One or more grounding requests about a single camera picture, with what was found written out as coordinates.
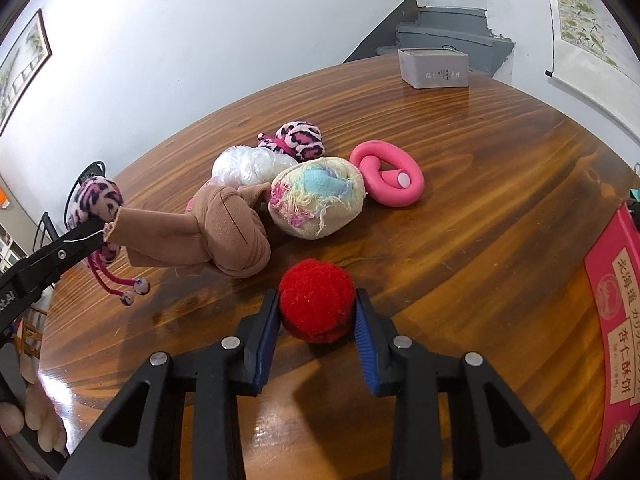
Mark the tan knotted stocking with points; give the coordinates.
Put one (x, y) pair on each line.
(220, 230)

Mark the red yarn ball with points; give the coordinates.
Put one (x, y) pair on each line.
(317, 301)

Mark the white mesh sponge ball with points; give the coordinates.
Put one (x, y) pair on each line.
(243, 165)

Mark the pink leopard plush toy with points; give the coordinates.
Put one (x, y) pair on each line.
(99, 198)

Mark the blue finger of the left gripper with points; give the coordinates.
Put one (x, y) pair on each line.
(23, 284)

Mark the left hand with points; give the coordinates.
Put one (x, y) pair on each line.
(39, 413)

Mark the teal binder clip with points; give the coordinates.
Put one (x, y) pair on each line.
(634, 192)

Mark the framed wall picture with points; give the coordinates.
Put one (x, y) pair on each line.
(29, 53)

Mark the grey stairs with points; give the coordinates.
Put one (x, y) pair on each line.
(461, 29)

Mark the red rectangular tin box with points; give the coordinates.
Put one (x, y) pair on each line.
(612, 266)

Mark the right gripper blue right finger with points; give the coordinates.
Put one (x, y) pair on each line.
(492, 433)

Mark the pastel cream sock ball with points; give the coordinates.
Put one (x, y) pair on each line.
(317, 198)

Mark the landscape scroll painting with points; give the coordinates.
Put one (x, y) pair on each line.
(593, 58)

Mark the pink foam twist roller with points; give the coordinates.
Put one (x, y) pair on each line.
(391, 176)

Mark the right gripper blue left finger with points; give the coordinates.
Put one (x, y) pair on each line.
(138, 435)

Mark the grey tissue box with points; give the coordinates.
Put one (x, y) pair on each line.
(430, 68)

